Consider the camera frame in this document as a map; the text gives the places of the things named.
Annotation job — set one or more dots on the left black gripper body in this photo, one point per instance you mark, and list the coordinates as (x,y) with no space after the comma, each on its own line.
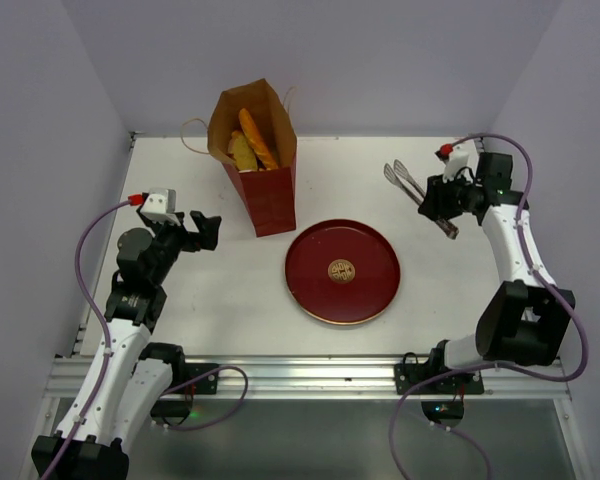
(170,239)

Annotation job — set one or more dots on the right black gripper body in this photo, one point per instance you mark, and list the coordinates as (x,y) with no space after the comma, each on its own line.
(438,198)

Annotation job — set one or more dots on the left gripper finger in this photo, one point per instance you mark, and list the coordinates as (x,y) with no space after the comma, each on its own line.
(209,239)
(201,222)

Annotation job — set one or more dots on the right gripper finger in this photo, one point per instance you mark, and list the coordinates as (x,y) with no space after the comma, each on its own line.
(428,204)
(443,217)

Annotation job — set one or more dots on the metal tongs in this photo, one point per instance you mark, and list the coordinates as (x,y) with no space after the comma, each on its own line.
(399,176)

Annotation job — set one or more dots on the red paper bag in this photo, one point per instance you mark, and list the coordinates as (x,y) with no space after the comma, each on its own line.
(268,195)

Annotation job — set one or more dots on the sliced bread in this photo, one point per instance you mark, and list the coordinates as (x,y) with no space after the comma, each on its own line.
(241,152)

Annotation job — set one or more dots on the long twisted bread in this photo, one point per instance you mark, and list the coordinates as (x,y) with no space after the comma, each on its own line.
(256,140)

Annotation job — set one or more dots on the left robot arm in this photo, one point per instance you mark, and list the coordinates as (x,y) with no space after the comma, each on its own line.
(128,372)

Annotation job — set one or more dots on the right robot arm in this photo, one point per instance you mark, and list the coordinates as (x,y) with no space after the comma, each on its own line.
(526,320)

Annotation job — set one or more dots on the red round plate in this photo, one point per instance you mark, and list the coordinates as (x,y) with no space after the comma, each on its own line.
(342,272)

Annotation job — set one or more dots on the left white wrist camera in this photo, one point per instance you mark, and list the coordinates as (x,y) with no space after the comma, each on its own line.
(157,205)

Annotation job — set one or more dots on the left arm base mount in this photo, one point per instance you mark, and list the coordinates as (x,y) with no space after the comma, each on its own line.
(176,412)

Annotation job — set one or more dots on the aluminium rail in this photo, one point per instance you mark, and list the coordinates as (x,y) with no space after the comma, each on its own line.
(316,378)

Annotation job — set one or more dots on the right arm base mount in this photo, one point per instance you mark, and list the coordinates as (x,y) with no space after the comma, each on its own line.
(415,371)

